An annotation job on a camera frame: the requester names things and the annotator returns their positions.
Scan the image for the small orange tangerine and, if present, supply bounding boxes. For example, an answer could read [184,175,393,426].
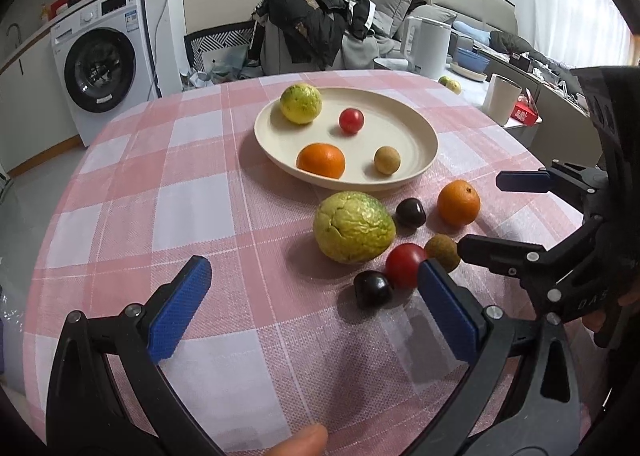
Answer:
[437,180,482,228]

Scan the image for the brown longan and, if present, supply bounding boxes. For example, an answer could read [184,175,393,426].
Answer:
[374,146,401,176]
[424,234,461,273]

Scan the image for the dark plum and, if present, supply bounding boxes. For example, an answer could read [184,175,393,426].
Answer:
[395,198,426,230]
[352,271,394,310]

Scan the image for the red tomato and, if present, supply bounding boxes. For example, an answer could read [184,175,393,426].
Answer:
[338,108,364,134]
[384,242,427,289]

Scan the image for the green bumpy guava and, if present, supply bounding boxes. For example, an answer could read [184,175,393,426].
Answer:
[312,190,396,264]

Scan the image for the large orange tangerine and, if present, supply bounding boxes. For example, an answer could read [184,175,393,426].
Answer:
[296,143,346,180]

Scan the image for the smooth yellow guava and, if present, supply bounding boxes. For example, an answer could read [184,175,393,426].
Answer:
[280,83,322,124]

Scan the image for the person right hand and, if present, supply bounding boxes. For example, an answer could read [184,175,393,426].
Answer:
[582,280,640,332]

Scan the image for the person left hand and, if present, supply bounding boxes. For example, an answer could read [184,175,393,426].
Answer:
[265,424,329,456]

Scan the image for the red box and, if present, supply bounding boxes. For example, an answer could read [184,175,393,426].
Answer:
[511,88,539,127]

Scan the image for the white tumbler cup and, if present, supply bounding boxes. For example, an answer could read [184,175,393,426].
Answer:
[482,74,522,126]

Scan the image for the white side table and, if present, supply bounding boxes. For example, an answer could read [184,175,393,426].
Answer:
[374,56,544,130]

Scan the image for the yellow fruit on side table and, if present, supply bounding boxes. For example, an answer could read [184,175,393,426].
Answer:
[446,79,462,94]

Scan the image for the cream round plate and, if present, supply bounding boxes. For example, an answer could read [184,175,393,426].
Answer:
[254,88,439,193]

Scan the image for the blue bowl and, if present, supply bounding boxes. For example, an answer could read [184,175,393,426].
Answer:
[456,48,489,74]

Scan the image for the white electric kettle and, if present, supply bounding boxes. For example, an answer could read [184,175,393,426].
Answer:
[401,16,451,80]

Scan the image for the grey sofa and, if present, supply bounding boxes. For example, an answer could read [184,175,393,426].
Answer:
[344,0,597,102]

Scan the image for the pink checkered tablecloth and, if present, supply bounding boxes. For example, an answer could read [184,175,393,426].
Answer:
[22,68,586,456]

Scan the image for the grey cushion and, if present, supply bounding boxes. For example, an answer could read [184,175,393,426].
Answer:
[370,0,412,37]

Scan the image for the pile of dark clothes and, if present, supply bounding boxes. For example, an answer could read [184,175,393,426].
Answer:
[252,0,376,69]

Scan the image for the black mesh chair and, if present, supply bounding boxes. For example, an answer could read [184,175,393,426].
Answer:
[183,20,254,72]

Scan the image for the white washing machine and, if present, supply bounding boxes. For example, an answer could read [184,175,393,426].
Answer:
[51,0,157,146]

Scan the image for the kitchen faucet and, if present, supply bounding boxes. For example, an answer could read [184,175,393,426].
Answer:
[0,23,24,74]

